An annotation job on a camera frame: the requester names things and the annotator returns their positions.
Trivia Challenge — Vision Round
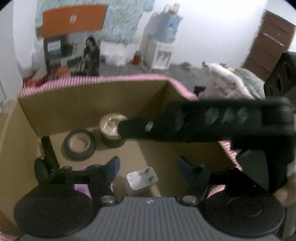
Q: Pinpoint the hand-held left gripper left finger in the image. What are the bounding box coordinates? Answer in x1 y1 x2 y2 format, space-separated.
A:
50 156 121 207

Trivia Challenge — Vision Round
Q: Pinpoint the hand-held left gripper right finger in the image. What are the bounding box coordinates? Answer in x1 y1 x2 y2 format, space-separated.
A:
177 157 257 207

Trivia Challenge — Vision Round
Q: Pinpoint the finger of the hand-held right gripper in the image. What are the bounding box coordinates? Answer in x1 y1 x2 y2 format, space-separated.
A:
118 116 171 142

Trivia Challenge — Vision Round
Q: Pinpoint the white charger plug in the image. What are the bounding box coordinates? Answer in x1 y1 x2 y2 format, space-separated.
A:
125 166 160 197

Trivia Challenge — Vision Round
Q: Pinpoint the brown cardboard box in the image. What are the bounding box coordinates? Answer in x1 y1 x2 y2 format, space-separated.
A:
0 78 243 235

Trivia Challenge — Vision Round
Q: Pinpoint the person's right hand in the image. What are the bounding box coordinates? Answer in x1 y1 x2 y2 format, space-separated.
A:
272 181 296 208

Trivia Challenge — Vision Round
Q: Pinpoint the black tape roll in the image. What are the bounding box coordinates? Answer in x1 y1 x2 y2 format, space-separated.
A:
61 130 96 161

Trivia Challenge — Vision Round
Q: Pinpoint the grey-green quilted cloth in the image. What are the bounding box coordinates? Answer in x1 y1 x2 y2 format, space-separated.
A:
232 68 266 100

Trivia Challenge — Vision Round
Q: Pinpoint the white cloth pile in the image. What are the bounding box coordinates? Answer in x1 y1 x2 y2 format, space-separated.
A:
201 61 255 100

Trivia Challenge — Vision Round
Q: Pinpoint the black stick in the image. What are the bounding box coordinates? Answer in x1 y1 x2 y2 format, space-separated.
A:
41 136 59 168

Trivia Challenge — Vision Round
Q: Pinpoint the pink checked bedsheet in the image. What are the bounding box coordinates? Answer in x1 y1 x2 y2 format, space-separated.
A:
0 75 243 241

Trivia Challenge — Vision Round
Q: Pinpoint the red fire extinguisher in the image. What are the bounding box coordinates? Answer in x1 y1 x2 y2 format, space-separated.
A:
132 50 141 66

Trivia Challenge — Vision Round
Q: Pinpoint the white water dispenser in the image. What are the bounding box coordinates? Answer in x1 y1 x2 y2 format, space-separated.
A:
149 38 175 71

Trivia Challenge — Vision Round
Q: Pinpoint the seated person in black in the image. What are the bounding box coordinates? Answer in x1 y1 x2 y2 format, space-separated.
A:
80 35 101 77

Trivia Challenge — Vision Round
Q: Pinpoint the brown door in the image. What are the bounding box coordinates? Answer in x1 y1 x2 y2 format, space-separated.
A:
242 10 296 81

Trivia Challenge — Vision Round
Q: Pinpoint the patterned teal curtain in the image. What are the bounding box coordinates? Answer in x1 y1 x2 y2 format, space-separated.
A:
36 0 155 43

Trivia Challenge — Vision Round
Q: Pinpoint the blue water bottle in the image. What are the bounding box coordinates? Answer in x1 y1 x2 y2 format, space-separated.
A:
154 10 182 43

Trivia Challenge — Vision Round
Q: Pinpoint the orange wall board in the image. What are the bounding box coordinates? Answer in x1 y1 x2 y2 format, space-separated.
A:
42 5 109 39

